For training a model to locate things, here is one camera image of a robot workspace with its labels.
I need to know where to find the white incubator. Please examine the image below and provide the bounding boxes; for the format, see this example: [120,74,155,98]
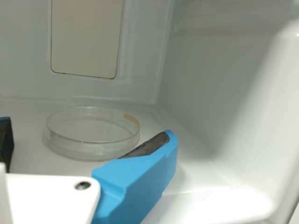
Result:
[0,0,299,224]

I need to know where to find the petri dish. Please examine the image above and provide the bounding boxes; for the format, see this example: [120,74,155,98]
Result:
[43,105,142,162]

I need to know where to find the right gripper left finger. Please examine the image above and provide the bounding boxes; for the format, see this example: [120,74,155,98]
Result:
[0,116,15,173]

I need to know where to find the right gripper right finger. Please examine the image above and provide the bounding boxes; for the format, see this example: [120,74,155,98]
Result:
[91,129,179,224]

